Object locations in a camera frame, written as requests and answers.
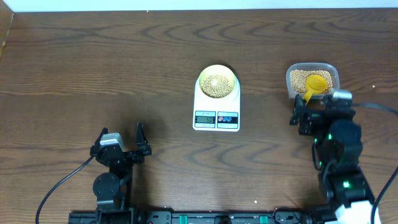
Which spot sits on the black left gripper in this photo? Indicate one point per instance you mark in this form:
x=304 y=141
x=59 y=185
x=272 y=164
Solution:
x=142 y=147

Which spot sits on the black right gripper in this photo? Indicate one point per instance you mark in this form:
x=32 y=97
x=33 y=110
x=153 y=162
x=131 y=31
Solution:
x=310 y=116

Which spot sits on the yellow measuring scoop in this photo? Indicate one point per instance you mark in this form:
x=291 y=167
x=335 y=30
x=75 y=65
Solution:
x=315 y=84

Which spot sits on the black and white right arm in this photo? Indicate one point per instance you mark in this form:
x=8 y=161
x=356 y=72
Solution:
x=336 y=150

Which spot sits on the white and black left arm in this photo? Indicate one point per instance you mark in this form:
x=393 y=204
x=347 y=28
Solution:
x=113 y=188

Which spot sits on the pale yellow plastic bowl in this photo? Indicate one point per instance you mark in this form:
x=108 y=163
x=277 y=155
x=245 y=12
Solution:
x=217 y=70

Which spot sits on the soybeans in yellow bowl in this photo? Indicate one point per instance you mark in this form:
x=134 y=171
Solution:
x=216 y=86

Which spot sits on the white digital kitchen scale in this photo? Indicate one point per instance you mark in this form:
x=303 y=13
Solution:
x=217 y=114

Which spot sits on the clear container of soybeans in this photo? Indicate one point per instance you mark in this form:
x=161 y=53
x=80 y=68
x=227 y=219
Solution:
x=297 y=74

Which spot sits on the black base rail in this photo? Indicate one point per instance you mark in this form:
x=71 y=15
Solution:
x=167 y=217

